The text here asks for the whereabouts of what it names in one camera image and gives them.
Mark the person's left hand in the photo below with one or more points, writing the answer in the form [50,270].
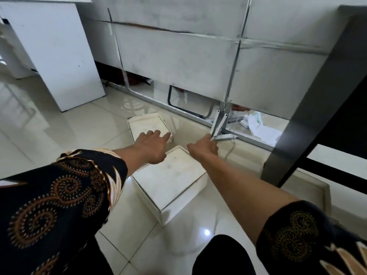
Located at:
[150,148]

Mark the person's right hand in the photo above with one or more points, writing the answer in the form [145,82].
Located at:
[203,150]

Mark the person's left fingers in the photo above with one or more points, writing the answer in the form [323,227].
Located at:
[157,134]

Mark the person's right thumb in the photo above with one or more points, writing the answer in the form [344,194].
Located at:
[192,147]

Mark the person's right forearm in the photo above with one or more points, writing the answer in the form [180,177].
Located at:
[243,194]

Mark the person's left forearm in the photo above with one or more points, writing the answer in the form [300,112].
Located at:
[129,158]

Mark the small white square box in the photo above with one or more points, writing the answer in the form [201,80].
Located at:
[147,123]

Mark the white metal partition foot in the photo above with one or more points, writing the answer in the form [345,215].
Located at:
[221,123]

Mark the large white square box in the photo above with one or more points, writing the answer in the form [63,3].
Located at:
[169,180]

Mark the grey office partition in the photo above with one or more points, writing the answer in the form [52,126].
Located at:
[177,60]

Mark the black trousers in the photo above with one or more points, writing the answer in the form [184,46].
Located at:
[223,257]

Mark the white cabinet side panel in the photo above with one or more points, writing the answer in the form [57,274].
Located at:
[57,54]

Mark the black batik patterned shirt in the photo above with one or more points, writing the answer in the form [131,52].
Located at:
[51,209]

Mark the black metal chair frame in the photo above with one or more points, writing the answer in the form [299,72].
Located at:
[186,110]

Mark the dark table leg frame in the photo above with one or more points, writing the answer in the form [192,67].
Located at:
[321,97]

